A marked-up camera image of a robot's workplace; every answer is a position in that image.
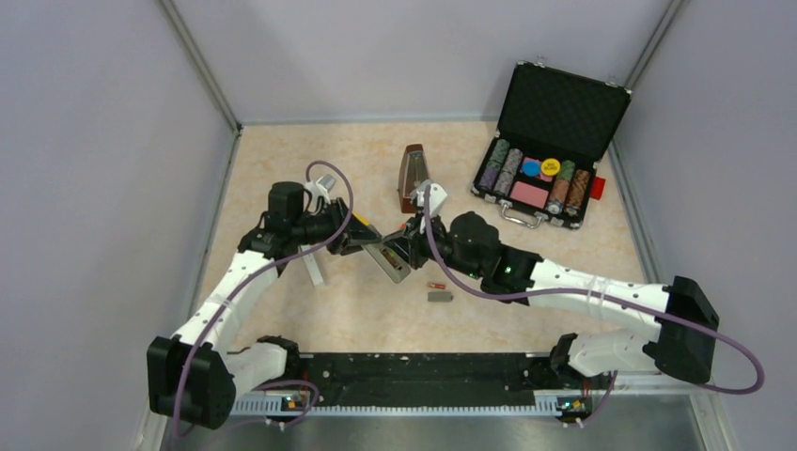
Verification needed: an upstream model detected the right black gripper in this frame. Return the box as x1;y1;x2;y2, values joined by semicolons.
384;208;485;280

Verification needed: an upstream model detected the blue chip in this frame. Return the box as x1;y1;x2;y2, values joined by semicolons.
521;159;541;178

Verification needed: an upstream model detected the pink card deck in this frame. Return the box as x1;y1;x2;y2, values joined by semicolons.
509;181;549;209

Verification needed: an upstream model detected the brown wooden metronome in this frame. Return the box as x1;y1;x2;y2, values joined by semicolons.
397;143;430;214

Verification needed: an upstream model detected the yellow big blind chip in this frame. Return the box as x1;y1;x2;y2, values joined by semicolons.
540;158;561;177

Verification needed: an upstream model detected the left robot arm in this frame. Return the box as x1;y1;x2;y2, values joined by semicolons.
147;181;382;429

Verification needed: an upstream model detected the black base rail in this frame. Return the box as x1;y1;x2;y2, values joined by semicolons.
282;352;610;408

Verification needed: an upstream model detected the green battery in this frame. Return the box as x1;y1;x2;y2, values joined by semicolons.
381;248;401;271

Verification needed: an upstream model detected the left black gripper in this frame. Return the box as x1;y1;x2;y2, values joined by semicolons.
291;196;383;256

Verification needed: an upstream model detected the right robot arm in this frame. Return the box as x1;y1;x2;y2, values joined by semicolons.
383;212;719;387

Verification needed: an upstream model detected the black poker chip case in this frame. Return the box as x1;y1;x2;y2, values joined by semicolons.
470;61;633;230

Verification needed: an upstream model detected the yellow block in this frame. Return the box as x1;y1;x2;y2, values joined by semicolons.
352;212;370;226

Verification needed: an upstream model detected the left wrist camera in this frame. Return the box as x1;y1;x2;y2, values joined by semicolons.
304;174;336;203

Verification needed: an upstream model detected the red block behind case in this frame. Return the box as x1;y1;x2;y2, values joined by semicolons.
590;177;606;200

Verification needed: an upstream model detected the grey battery cover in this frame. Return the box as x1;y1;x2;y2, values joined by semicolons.
427;291;453;303

